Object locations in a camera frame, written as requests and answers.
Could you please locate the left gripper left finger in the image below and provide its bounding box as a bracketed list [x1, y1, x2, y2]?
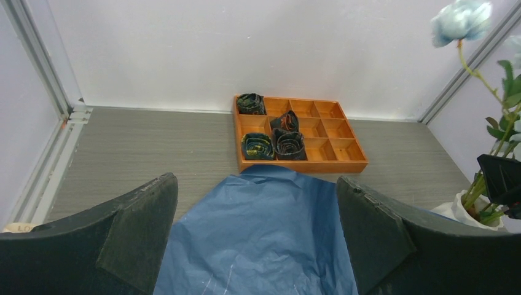
[1, 173, 178, 294]

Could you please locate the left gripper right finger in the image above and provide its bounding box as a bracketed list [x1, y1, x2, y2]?
[336, 176, 520, 294]

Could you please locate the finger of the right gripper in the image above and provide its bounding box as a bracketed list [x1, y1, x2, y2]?
[477, 154, 520, 220]

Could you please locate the beige ribbon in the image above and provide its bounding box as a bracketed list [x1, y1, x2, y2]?
[2, 222, 37, 234]

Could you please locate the blue paper flower bouquet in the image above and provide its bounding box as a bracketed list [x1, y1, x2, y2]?
[152, 163, 461, 295]

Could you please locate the light blue flower stem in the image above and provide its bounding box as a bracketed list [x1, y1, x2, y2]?
[431, 1, 520, 227]

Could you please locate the white ribbed vase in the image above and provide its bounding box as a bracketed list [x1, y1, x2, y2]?
[429, 189, 507, 233]

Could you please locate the orange compartment tray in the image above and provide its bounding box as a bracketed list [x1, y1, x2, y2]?
[232, 96, 369, 174]

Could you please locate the dark rolled fabric large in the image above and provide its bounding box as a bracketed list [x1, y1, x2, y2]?
[272, 128, 307, 160]

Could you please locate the dark rolled fabric middle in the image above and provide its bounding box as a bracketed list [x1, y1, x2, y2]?
[270, 110, 299, 132]

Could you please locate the dark rolled fabric bottom-left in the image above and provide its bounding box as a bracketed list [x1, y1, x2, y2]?
[241, 132, 275, 160]

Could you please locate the dark rolled fabric top-left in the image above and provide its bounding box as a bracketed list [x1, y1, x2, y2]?
[237, 93, 267, 115]

